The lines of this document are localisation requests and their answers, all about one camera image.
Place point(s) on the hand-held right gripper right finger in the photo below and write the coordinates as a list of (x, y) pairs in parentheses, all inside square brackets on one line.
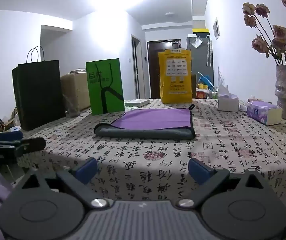
[(198, 170)]

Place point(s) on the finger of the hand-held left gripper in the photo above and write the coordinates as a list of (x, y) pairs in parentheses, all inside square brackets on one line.
[(31, 145), (5, 135)]

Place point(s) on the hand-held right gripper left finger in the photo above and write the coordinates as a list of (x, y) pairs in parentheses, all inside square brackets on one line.
[(87, 170)]

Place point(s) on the purple and grey towel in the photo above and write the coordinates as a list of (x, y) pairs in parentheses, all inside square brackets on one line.
[(153, 120)]

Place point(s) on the printed tablecloth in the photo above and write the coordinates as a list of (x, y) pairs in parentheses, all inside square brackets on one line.
[(163, 155)]

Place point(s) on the black paper bag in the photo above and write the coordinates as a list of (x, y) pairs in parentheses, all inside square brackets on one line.
[(39, 95)]

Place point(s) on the clear plastic bag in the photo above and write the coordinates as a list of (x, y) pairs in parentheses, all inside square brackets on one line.
[(71, 106)]

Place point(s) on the cardboard box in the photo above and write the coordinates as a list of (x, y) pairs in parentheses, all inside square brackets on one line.
[(76, 90)]

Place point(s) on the white tissue box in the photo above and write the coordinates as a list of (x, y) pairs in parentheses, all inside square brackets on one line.
[(228, 105)]

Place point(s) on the flat white box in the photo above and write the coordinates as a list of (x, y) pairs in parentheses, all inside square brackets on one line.
[(137, 102)]

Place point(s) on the purple tissue pack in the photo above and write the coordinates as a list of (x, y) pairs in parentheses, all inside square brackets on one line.
[(261, 111)]

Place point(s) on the green paper bag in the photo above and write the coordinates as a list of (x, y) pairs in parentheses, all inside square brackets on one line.
[(105, 85)]

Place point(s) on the yellow plastic bag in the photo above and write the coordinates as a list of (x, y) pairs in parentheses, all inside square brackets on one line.
[(175, 77)]

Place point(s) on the dark brown door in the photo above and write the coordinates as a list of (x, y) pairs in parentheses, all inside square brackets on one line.
[(154, 72)]

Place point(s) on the grey refrigerator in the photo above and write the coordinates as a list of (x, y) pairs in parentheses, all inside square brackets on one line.
[(200, 60)]

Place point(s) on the white paper note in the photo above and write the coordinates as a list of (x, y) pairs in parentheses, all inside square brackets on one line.
[(197, 43)]

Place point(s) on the yellow box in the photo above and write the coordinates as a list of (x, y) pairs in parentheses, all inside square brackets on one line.
[(200, 32)]

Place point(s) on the dried pink flowers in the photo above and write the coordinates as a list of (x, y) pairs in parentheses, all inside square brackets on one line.
[(280, 32)]

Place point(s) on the blue plastic frame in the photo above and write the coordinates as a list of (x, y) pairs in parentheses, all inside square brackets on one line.
[(205, 79)]

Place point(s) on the wall poster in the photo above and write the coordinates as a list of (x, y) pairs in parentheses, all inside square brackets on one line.
[(216, 28)]

